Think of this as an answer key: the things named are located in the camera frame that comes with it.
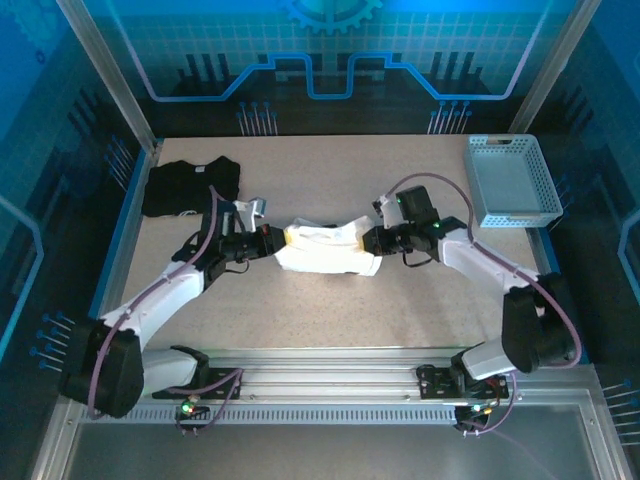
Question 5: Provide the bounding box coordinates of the light blue perforated basket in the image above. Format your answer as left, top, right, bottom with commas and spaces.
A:
462, 133, 565, 230

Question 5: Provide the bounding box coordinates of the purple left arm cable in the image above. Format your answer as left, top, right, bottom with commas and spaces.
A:
85, 183, 224, 420

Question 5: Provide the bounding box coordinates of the small board with LEDs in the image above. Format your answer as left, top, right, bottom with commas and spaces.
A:
174, 397, 211, 421
453, 402, 496, 426

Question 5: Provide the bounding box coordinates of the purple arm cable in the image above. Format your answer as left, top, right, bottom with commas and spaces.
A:
384, 172, 584, 369
85, 183, 224, 420

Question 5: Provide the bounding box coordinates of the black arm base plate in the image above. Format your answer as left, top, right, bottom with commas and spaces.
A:
417, 363, 510, 401
199, 367, 244, 401

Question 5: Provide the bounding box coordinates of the aluminium frame post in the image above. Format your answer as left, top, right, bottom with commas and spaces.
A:
507, 0, 604, 146
53, 0, 161, 151

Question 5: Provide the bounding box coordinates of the folded black t-shirt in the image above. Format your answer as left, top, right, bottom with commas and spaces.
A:
141, 155, 242, 219

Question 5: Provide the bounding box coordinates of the grey metal front panel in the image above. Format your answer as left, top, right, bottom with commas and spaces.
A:
64, 424, 601, 480

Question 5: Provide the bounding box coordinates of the white t-shirt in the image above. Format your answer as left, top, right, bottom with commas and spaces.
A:
273, 214, 384, 277

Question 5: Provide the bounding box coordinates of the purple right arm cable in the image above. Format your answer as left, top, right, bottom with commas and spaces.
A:
384, 172, 584, 369

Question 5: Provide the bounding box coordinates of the slotted grey cable duct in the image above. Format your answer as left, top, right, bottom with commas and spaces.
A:
134, 405, 464, 426

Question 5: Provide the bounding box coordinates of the aluminium mounting rail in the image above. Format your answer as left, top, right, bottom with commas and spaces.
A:
64, 347, 599, 401

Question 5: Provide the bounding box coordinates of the blue table side strip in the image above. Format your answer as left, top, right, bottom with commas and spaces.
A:
82, 138, 166, 362
537, 227, 564, 276

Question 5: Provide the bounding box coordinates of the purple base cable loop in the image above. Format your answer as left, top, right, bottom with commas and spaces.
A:
459, 372, 521, 436
172, 362, 246, 436

